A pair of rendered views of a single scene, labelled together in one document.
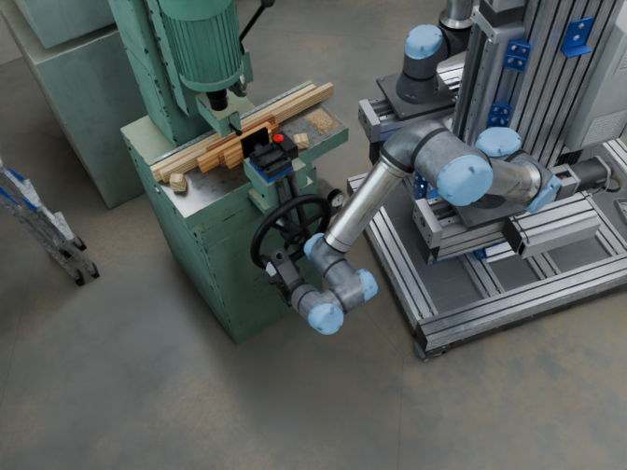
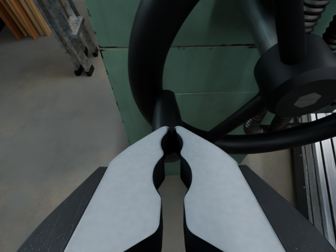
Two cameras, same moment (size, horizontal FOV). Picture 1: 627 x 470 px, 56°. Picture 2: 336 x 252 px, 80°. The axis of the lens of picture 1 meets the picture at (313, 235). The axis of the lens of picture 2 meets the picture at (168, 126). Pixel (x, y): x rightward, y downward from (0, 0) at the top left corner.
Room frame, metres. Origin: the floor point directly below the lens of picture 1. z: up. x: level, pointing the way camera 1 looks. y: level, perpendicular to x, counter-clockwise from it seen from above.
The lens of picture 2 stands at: (0.88, 0.10, 0.94)
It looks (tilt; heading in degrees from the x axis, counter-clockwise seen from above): 58 degrees down; 28
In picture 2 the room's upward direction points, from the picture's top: 2 degrees clockwise
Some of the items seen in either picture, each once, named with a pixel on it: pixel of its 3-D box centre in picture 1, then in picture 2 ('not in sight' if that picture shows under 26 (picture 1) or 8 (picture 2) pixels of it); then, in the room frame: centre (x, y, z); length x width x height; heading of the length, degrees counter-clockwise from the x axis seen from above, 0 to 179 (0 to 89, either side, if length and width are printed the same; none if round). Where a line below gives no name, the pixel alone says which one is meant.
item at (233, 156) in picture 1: (248, 148); not in sight; (1.29, 0.18, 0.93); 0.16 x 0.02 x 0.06; 123
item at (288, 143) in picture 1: (275, 155); not in sight; (1.20, 0.10, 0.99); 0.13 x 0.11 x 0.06; 123
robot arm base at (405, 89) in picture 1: (418, 78); not in sight; (1.63, -0.40, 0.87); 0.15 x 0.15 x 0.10
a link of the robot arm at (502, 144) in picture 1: (496, 154); not in sight; (1.15, -0.54, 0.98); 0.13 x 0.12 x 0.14; 30
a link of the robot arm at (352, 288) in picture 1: (349, 286); not in sight; (0.76, -0.08, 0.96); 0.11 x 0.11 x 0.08; 30
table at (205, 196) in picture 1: (261, 166); not in sight; (1.27, 0.15, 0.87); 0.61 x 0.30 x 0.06; 123
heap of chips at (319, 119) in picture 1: (321, 118); not in sight; (1.42, -0.05, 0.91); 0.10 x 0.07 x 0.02; 33
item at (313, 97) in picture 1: (251, 130); not in sight; (1.38, 0.17, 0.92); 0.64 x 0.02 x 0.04; 123
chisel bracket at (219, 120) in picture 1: (218, 113); not in sight; (1.35, 0.26, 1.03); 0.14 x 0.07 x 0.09; 33
